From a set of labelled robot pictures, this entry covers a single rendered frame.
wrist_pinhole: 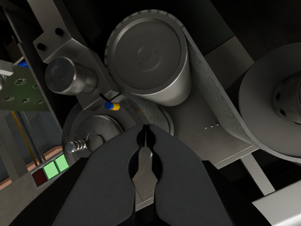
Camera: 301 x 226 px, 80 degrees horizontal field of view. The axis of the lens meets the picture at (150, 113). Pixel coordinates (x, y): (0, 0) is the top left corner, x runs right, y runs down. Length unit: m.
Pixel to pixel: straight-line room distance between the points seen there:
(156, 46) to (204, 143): 0.38
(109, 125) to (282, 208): 0.55
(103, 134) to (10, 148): 0.99
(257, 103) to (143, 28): 0.19
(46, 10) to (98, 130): 0.18
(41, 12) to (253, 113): 0.32
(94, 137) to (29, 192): 0.66
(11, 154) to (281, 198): 1.18
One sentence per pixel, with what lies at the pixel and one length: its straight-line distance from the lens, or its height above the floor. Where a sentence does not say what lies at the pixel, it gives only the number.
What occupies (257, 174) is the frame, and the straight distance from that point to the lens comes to 0.63.
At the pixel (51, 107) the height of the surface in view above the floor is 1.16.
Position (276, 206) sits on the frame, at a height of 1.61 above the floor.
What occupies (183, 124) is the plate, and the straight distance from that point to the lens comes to 0.58.
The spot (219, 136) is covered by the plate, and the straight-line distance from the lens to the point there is 0.58.
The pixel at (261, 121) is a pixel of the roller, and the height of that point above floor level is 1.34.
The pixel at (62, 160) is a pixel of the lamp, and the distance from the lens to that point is 0.76.
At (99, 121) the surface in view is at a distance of 0.26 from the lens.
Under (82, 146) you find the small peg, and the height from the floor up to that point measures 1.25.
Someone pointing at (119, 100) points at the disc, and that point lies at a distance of 0.27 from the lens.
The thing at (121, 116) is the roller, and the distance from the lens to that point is 0.26.
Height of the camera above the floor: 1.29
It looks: 9 degrees down
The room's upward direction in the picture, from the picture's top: 150 degrees clockwise
